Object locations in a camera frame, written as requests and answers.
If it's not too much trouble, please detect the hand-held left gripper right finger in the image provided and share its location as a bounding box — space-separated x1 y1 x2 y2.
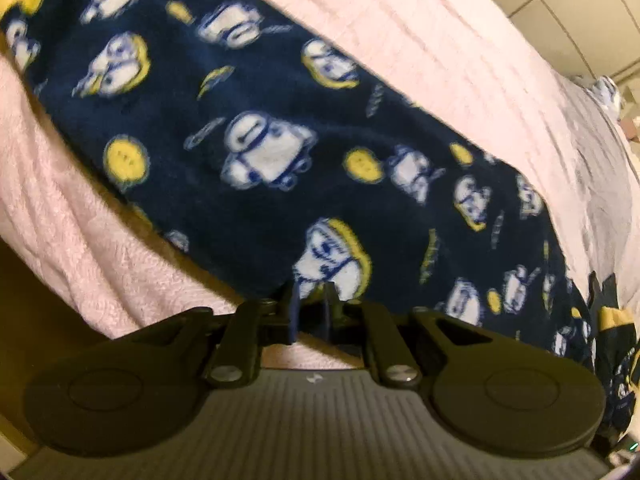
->
321 282 507 392

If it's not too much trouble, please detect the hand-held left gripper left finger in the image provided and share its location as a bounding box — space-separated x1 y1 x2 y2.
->
130 280 302 389

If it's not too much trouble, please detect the navy cartoon print fleece pajama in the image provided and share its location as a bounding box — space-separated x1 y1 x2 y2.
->
0 0 640 436

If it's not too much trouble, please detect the blue white clothes pile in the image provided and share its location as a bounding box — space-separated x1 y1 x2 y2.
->
585 76 625 117

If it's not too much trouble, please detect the pink grey striped bed blanket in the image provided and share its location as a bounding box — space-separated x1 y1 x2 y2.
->
0 0 640 351

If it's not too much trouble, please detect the cream wardrobe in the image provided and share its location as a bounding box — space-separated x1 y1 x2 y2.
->
450 0 640 83

